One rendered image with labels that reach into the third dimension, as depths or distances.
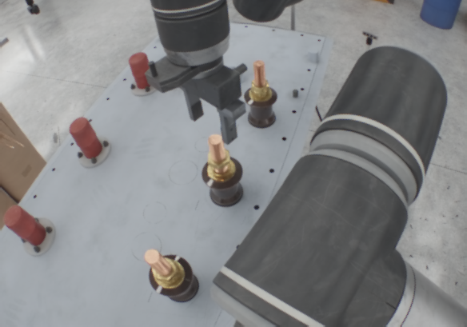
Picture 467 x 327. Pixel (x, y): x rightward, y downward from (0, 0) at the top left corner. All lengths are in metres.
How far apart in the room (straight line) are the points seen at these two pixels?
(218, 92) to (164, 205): 0.43
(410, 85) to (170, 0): 0.31
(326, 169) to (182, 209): 0.56
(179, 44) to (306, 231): 0.30
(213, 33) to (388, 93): 0.24
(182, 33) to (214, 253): 0.50
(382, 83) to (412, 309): 0.24
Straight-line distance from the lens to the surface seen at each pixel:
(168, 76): 0.46
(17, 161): 2.26
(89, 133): 0.95
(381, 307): 0.30
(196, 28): 0.42
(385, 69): 0.38
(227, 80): 0.48
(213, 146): 0.64
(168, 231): 0.79
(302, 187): 0.29
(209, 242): 0.76
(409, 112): 0.35
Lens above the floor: 2.05
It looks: 51 degrees down
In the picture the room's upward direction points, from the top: 8 degrees counter-clockwise
